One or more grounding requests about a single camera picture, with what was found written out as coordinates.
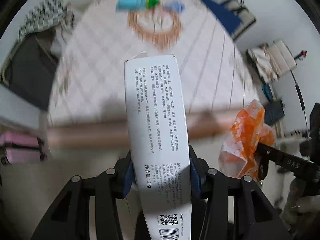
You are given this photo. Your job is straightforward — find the orange white plastic bag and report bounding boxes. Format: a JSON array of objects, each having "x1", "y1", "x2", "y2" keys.
[{"x1": 219, "y1": 100, "x2": 276, "y2": 181}]

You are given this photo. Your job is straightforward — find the white toothpaste box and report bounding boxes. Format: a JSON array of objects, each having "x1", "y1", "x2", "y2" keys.
[{"x1": 124, "y1": 55, "x2": 191, "y2": 239}]

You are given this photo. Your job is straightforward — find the blue plastic bag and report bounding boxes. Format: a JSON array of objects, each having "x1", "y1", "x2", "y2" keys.
[{"x1": 164, "y1": 1, "x2": 185, "y2": 14}]

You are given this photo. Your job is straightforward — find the blue green rice bag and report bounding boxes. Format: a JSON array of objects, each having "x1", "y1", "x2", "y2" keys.
[{"x1": 116, "y1": 0, "x2": 160, "y2": 11}]

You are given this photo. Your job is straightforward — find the dark blue patterned box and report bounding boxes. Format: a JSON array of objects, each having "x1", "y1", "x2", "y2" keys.
[{"x1": 264, "y1": 99, "x2": 285, "y2": 126}]

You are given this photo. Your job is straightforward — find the pink suitcase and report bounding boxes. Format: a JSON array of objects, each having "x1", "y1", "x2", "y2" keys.
[{"x1": 1, "y1": 131, "x2": 47, "y2": 165}]

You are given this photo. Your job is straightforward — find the beige folding chair with cloth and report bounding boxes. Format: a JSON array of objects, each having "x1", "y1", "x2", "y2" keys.
[{"x1": 246, "y1": 38, "x2": 297, "y2": 83}]

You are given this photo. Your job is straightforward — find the patterned mattress bed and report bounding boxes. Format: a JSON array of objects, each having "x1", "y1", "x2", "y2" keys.
[{"x1": 47, "y1": 0, "x2": 261, "y2": 149}]

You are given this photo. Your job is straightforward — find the black framed folding chair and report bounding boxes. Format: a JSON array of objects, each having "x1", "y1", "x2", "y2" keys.
[{"x1": 221, "y1": 0, "x2": 257, "y2": 41}]

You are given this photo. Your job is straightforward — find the dark grey suitcase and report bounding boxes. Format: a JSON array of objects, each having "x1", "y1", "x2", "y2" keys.
[{"x1": 1, "y1": 34, "x2": 58, "y2": 111}]

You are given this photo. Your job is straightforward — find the checkered black white cloth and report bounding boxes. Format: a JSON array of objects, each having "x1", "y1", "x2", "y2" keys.
[{"x1": 17, "y1": 0, "x2": 75, "y2": 42}]

